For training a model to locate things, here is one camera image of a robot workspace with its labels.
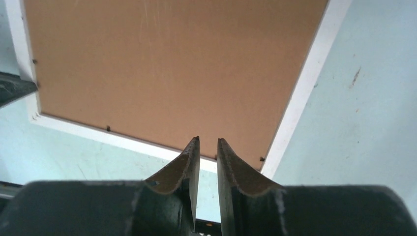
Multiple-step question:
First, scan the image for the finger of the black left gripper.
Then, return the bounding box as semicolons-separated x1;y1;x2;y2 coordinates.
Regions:
0;72;38;108

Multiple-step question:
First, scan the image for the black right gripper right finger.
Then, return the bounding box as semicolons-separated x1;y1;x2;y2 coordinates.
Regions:
217;139;417;236

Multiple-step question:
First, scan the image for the brown backing board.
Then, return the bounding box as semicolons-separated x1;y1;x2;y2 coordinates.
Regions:
24;0;327;169

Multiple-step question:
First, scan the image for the white picture frame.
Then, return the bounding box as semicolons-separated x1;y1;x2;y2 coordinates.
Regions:
5;0;352;178

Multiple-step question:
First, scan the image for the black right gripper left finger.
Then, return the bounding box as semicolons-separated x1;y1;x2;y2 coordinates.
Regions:
0;137;200;236

